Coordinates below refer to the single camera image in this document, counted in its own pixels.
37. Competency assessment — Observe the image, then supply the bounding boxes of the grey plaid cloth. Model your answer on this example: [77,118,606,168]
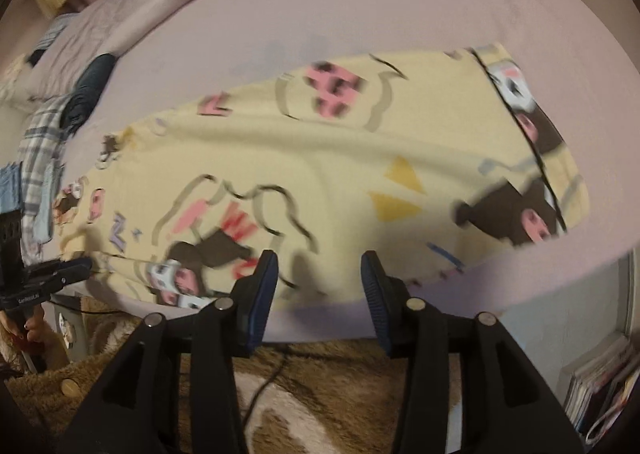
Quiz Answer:
[19,94,73,255]

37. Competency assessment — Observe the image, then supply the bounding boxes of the blue denim cloth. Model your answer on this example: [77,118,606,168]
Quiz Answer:
[0,161,26,216]

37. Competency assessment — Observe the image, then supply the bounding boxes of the brown fleece jacket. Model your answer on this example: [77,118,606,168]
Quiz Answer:
[4,344,133,454]

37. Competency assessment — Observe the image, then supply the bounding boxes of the pink bed blanket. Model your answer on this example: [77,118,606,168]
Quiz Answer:
[0,0,640,350]

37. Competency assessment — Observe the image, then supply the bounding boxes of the person's left hand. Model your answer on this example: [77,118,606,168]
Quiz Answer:
[0,306,51,375]

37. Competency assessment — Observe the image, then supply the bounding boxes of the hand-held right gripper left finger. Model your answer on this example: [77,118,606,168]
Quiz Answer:
[60,250,279,454]

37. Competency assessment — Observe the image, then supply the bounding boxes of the black cable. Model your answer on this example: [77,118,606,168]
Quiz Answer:
[240,353,292,437]

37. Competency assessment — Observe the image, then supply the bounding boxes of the blue striped cloth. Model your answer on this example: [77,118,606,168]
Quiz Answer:
[27,14,76,65]

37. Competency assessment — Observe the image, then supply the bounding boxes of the yellow printed pants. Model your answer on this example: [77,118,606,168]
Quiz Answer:
[52,41,591,310]

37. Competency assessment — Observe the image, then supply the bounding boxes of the dark folded cloth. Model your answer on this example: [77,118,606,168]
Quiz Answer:
[61,53,119,134]

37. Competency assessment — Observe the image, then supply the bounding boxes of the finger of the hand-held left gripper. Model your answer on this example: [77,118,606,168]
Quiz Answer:
[24,256,94,296]

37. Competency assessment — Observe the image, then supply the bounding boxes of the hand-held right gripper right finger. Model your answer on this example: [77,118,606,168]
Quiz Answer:
[361,250,586,454]

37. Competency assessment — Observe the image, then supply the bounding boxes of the stack of magazines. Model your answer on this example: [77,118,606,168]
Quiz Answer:
[564,333,640,442]

